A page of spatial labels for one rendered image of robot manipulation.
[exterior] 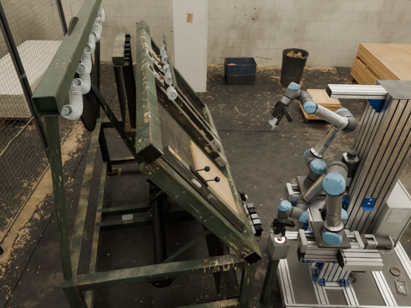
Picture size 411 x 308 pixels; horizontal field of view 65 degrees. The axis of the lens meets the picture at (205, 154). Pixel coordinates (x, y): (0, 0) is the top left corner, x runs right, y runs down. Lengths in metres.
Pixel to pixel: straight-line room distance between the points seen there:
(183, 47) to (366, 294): 4.62
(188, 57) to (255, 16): 1.97
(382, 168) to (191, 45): 4.36
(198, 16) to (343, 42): 3.51
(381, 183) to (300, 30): 5.56
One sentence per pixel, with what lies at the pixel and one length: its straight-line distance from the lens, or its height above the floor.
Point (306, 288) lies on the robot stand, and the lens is 3.16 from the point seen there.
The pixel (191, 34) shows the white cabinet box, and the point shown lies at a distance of 5.93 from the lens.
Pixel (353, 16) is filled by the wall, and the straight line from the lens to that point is 7.86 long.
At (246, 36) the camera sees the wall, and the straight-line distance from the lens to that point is 7.43.
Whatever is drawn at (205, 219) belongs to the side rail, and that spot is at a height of 1.30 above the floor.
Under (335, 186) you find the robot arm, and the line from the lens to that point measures 1.92.
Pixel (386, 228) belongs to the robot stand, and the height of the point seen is 1.01.
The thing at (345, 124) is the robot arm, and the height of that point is 1.65.
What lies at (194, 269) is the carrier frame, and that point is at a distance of 2.44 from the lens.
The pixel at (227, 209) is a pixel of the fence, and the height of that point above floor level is 1.10.
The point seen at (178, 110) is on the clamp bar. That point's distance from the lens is 2.62.
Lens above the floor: 2.83
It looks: 37 degrees down
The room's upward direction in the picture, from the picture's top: 1 degrees clockwise
